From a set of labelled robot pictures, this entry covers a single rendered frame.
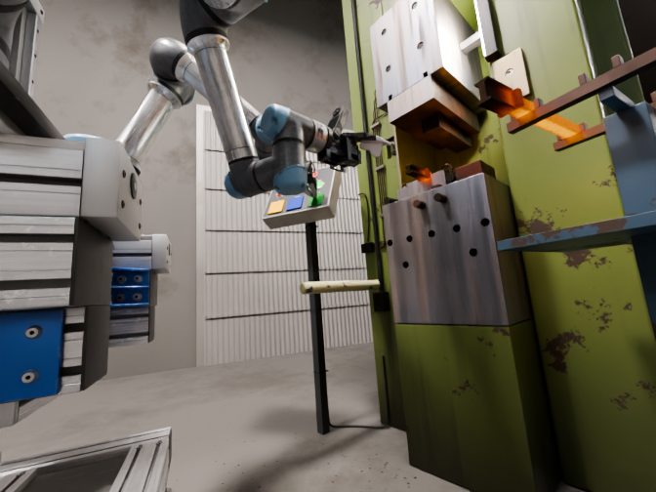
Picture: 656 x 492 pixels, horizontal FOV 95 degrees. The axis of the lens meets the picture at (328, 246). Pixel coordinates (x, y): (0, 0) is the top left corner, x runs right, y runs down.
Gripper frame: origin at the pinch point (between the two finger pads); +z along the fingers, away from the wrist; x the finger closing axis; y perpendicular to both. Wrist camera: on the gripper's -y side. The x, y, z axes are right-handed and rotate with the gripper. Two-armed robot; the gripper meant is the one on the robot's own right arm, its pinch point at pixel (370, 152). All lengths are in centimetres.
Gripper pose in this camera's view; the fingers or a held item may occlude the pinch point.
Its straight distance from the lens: 95.3
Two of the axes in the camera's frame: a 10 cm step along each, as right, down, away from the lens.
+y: 0.7, 9.8, -1.6
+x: 6.6, -1.7, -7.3
